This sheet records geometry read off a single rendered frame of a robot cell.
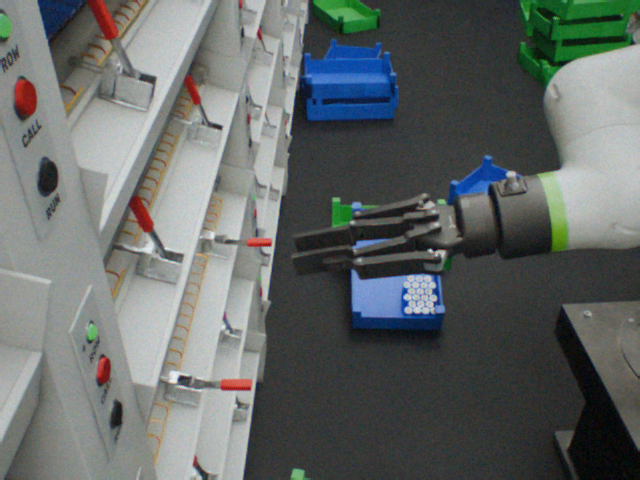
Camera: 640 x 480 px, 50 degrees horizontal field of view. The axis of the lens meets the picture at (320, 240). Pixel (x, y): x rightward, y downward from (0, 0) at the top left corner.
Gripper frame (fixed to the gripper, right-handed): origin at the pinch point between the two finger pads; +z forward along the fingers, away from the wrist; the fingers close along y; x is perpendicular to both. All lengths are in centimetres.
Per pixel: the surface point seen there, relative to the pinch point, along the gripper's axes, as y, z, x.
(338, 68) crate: -166, 7, 48
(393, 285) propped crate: -56, -4, 57
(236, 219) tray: -22.3, 16.0, 8.3
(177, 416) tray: 16.4, 18.1, 7.2
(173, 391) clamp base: 14.0, 18.4, 5.6
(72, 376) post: 38.8, 8.8, -24.0
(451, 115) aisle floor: -150, -29, 67
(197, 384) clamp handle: 13.3, 15.7, 5.8
